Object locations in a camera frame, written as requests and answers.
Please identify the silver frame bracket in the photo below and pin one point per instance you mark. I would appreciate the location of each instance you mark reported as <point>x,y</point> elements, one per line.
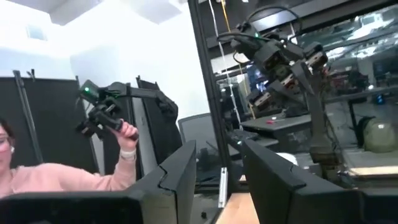
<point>223,186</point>

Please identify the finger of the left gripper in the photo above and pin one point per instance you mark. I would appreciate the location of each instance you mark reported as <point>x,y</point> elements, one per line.
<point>315,102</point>
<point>267,101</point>

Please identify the black keyboard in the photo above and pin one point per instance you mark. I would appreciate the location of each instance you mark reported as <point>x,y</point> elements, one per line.
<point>244,136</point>

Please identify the black partition panel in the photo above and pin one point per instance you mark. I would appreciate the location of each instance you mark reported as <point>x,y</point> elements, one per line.
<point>158,130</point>
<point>56,124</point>

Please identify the dark grey desk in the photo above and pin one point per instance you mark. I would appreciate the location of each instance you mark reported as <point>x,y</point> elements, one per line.
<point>286,124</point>

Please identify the olive green bag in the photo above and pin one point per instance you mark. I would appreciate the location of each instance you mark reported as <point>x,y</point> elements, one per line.
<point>381,135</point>

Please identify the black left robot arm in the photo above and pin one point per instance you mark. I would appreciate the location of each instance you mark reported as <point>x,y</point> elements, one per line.
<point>248,40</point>

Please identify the person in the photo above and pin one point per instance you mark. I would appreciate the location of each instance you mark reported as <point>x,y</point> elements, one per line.
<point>62,179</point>

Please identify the grey metal pole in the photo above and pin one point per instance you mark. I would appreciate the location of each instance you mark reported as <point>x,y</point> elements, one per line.
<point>28,118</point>

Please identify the person's hand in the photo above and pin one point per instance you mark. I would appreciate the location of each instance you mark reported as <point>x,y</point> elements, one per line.
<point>127,137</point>

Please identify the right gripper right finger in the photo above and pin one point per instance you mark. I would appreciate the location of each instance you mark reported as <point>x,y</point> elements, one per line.
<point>273,196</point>

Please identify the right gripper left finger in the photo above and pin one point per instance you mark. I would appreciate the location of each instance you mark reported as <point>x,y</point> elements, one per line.
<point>168,196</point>

